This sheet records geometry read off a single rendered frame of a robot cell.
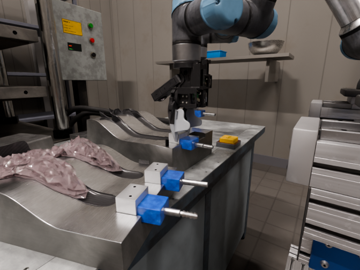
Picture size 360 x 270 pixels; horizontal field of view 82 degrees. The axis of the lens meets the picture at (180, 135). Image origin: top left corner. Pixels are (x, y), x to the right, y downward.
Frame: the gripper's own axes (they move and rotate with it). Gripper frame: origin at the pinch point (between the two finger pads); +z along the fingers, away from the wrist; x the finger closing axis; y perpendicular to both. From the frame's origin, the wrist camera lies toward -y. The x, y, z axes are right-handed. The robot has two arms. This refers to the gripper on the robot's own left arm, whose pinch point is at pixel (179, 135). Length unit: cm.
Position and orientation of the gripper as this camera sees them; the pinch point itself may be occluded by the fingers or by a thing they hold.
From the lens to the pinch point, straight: 61.2
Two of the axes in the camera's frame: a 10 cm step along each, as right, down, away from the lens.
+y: 8.4, 1.3, -5.3
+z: 0.0, 9.7, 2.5
